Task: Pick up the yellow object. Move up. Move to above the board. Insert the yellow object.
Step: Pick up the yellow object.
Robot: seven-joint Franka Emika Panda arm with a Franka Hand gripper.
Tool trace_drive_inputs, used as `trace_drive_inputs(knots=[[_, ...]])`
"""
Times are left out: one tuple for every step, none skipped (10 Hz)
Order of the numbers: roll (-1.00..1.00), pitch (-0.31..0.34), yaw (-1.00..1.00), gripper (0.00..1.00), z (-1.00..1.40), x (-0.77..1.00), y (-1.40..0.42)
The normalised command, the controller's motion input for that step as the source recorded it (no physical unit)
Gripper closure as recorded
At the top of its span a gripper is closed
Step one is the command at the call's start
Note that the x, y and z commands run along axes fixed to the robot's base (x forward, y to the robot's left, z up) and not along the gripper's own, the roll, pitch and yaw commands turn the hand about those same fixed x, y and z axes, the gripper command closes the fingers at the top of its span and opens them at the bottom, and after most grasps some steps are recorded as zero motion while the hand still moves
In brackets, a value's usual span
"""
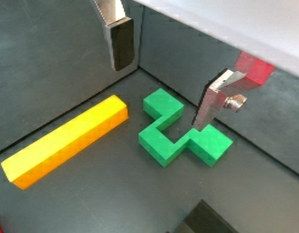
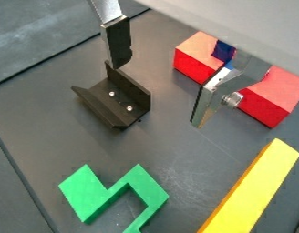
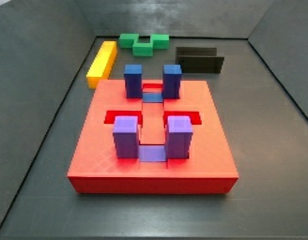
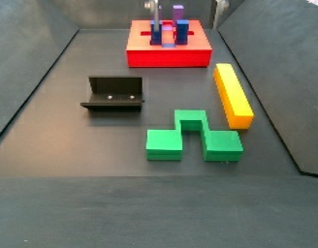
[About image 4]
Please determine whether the red slotted board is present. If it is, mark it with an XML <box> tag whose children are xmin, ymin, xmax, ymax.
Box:
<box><xmin>126</xmin><ymin>19</ymin><xmax>213</xmax><ymax>68</ymax></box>

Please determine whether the yellow rectangular block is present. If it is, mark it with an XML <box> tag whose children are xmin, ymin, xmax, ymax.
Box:
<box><xmin>214</xmin><ymin>63</ymin><xmax>256</xmax><ymax>130</ymax></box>

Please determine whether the blue U-shaped block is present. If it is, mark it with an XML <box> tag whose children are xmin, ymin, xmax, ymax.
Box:
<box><xmin>150</xmin><ymin>19</ymin><xmax>189</xmax><ymax>47</ymax></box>

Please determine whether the black angle bracket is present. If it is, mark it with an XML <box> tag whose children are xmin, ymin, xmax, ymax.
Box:
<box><xmin>80</xmin><ymin>76</ymin><xmax>143</xmax><ymax>109</ymax></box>

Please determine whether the green stepped block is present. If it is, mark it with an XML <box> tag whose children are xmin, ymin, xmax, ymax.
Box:
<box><xmin>145</xmin><ymin>108</ymin><xmax>245</xmax><ymax>163</ymax></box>

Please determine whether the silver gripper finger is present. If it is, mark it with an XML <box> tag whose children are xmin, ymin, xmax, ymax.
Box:
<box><xmin>145</xmin><ymin>0</ymin><xmax>159</xmax><ymax>32</ymax></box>
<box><xmin>214</xmin><ymin>0</ymin><xmax>229</xmax><ymax>29</ymax></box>

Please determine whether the purple U-shaped block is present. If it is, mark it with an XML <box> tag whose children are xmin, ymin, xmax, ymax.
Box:
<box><xmin>173</xmin><ymin>5</ymin><xmax>185</xmax><ymax>25</ymax></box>

